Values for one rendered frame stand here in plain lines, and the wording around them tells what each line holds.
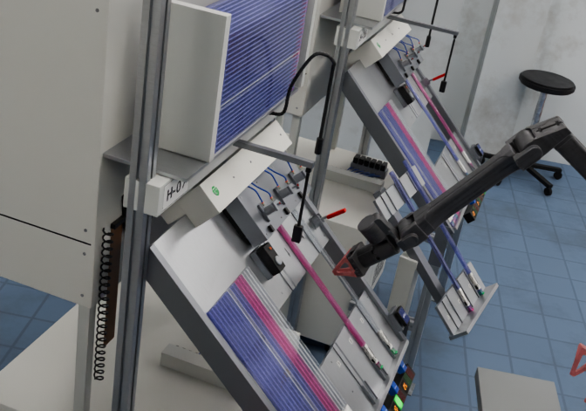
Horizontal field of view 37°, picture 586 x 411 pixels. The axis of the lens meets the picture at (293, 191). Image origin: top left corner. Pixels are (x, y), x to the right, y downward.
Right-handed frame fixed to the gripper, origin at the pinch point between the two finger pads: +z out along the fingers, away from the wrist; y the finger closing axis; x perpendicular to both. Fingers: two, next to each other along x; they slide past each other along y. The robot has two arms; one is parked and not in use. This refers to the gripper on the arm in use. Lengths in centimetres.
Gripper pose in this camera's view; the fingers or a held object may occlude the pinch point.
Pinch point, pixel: (336, 270)
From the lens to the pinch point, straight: 242.9
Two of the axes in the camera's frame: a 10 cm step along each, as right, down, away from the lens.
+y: -3.4, 3.7, -8.7
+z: -7.7, 4.2, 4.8
